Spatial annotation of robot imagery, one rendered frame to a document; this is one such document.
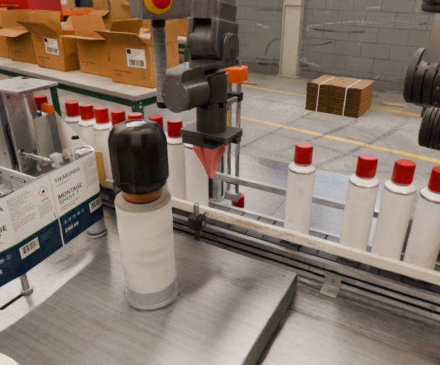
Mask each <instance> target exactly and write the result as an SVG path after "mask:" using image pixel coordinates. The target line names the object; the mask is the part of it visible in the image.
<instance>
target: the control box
mask: <svg viewBox="0 0 440 365"><path fill-rule="evenodd" d="M192 3H193V0H171V2H170V5H169V6H168V7H167V8H165V9H158V8H156V7H155V6H154V5H153V3H152V1H151V0H129V8H130V16H131V17H135V18H138V19H141V20H162V19H182V18H188V17H191V11H192Z"/></svg>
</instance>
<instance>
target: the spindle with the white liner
mask: <svg viewBox="0 0 440 365"><path fill-rule="evenodd" d="M108 146H109V156H110V162H111V173H112V178H113V180H114V182H115V185H116V187H117V188H118V189H119V190H121V192H120V193H118V194H117V195H116V198H115V200H114V204H115V209H116V213H117V226H118V231H119V242H120V248H121V253H122V265H123V270H124V285H125V287H126V289H125V298H126V300H127V302H128V304H129V305H131V306H133V307H135V308H137V309H142V310H154V309H159V308H162V307H164V306H167V305H168V304H170V303H171V302H172V301H173V300H174V299H175V298H176V297H177V294H178V284H177V281H176V279H177V271H176V269H175V257H174V235H173V218H172V196H171V193H170V192H169V191H168V190H167V189H165V188H163V187H164V186H165V184H166V180H167V178H168V176H169V162H168V150H167V139H166V134H165V132H164V130H163V129H162V127H161V126H160V124H159V123H157V122H153V121H150V120H149V119H129V120H125V121H123V122H120V123H117V124H115V125H114V126H113V128H112V129H111V132H110V133H109V138H108Z"/></svg>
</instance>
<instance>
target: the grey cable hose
mask: <svg viewBox="0 0 440 365"><path fill-rule="evenodd" d="M165 24H166V21H165V19H162V20H151V25H152V28H153V29H152V37H153V48H154V49H153V50H154V51H153V52H154V53H153V54H154V55H153V56H154V67H155V68H154V69H155V77H156V78H155V79H156V97H157V101H156V105H157V107H158V108H160V109H167V107H166V105H165V103H164V101H163V99H162V95H161V89H162V85H163V84H164V81H165V80H166V76H165V74H166V71H167V69H168V65H167V55H166V54H167V52H166V40H165V39H166V38H165V37H166V36H165V35H166V34H165V32H166V31H165V30H166V29H165Z"/></svg>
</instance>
